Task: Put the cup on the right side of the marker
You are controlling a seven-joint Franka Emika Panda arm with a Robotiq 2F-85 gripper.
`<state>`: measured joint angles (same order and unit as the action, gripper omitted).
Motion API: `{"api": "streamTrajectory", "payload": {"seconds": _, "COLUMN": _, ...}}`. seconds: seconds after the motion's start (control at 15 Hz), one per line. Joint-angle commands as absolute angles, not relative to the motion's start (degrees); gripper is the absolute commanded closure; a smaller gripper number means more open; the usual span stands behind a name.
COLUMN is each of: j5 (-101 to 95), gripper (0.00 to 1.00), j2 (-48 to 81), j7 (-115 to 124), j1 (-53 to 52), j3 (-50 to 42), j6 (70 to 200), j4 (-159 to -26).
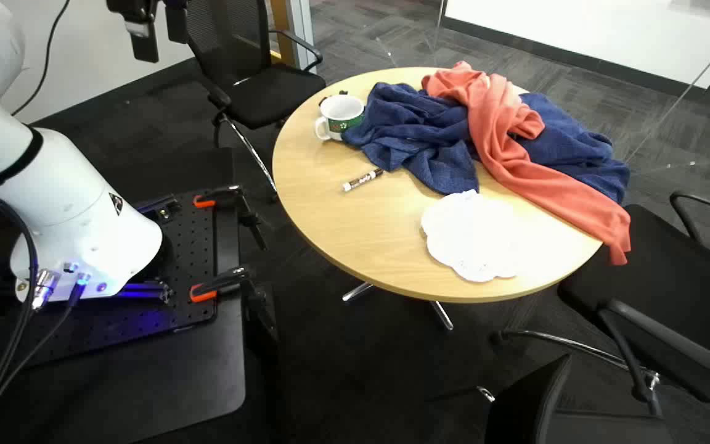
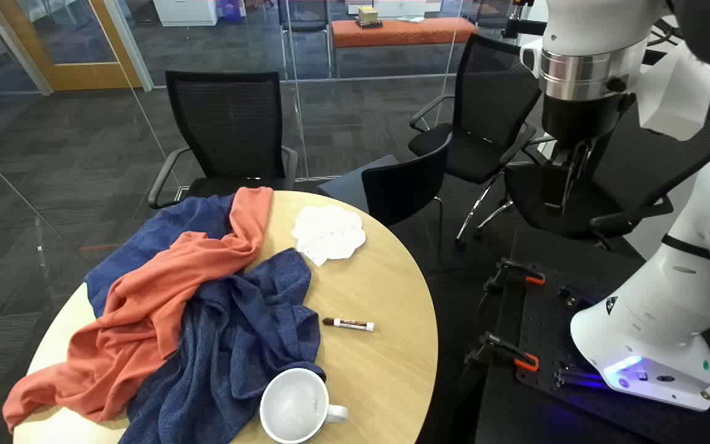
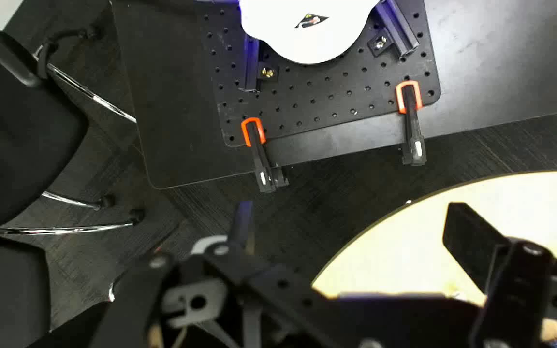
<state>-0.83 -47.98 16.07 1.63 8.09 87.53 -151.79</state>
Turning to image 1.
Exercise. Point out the black mesh office chair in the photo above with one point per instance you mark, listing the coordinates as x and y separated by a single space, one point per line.
659 273

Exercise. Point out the chrome table legs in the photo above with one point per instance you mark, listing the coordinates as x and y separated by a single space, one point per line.
441 314

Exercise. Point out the white lace cloth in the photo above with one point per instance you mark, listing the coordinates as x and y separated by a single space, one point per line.
468 237

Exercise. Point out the white brown marker pen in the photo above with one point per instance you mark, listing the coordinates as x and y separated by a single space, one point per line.
360 182

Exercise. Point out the black chair chrome legs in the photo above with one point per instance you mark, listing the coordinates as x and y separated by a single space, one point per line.
264 89

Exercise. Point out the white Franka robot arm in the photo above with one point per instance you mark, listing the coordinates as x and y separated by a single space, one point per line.
68 199

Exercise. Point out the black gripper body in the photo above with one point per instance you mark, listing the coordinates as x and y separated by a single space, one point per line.
145 9

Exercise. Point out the orange cloth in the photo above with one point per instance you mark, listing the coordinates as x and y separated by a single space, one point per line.
493 124

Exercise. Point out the dark blue towel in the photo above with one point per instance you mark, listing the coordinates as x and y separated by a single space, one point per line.
413 132

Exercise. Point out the white green ceramic mug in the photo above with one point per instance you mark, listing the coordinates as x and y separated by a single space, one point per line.
341 110

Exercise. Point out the black orange bar clamp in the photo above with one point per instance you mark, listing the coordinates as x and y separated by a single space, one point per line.
228 285
221 199

